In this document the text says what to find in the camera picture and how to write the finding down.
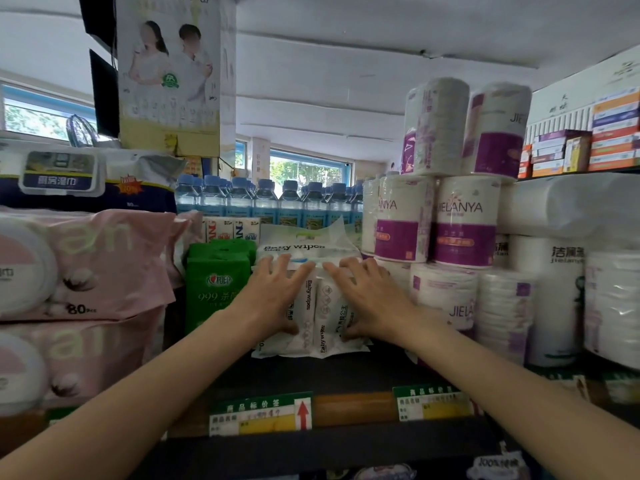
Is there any pillar poster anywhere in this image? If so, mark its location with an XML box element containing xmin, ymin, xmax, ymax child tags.
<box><xmin>115</xmin><ymin>0</ymin><xmax>237</xmax><ymax>159</ymax></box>

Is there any navy kitchen wipes pack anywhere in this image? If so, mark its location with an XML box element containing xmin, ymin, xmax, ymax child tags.
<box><xmin>0</xmin><ymin>147</ymin><xmax>187</xmax><ymax>215</ymax></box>

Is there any grey electric fan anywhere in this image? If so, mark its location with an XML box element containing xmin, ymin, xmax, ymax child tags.
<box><xmin>65</xmin><ymin>113</ymin><xmax>121</xmax><ymax>150</ymax></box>

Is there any row of pale tissue packs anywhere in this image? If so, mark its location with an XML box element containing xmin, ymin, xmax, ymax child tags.
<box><xmin>349</xmin><ymin>452</ymin><xmax>532</xmax><ymax>480</ymax></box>

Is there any black wall monitor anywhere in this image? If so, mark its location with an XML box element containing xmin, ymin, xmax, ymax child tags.
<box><xmin>89</xmin><ymin>48</ymin><xmax>121</xmax><ymax>140</ymax></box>
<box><xmin>77</xmin><ymin>0</ymin><xmax>119</xmax><ymax>56</ymax></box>

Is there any blue framed window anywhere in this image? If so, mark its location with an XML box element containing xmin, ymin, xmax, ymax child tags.
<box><xmin>0</xmin><ymin>82</ymin><xmax>99</xmax><ymax>143</ymax></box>
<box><xmin>269</xmin><ymin>148</ymin><xmax>354</xmax><ymax>196</ymax></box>

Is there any dark metal shelf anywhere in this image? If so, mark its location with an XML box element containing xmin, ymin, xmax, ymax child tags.
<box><xmin>0</xmin><ymin>339</ymin><xmax>640</xmax><ymax>480</ymax></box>

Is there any person's right hand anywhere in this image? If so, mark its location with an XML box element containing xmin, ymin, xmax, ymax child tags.
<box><xmin>322</xmin><ymin>257</ymin><xmax>421</xmax><ymax>345</ymax></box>

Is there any pink wipes pack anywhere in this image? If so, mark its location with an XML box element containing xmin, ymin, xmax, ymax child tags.
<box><xmin>0</xmin><ymin>307</ymin><xmax>167</xmax><ymax>417</ymax></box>
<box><xmin>0</xmin><ymin>208</ymin><xmax>191</xmax><ymax>323</ymax></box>

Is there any stack of purple-label toilet rolls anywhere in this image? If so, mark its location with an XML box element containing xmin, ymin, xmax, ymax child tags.
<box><xmin>361</xmin><ymin>77</ymin><xmax>640</xmax><ymax>371</ymax></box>

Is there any person's left forearm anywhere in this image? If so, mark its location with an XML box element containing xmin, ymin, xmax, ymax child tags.
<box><xmin>0</xmin><ymin>304</ymin><xmax>261</xmax><ymax>480</ymax></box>

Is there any person's right forearm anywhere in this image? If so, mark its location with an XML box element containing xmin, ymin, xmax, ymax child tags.
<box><xmin>395</xmin><ymin>307</ymin><xmax>640</xmax><ymax>480</ymax></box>

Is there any person's left hand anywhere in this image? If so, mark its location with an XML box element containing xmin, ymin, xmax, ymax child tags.
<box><xmin>229</xmin><ymin>253</ymin><xmax>317</xmax><ymax>341</ymax></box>

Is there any stack of orange white boxes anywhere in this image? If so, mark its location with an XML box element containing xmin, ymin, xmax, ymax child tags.
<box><xmin>517</xmin><ymin>87</ymin><xmax>640</xmax><ymax>180</ymax></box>

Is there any row of blue-capped water bottles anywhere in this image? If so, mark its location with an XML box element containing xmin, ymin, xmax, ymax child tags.
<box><xmin>175</xmin><ymin>173</ymin><xmax>365</xmax><ymax>231</ymax></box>

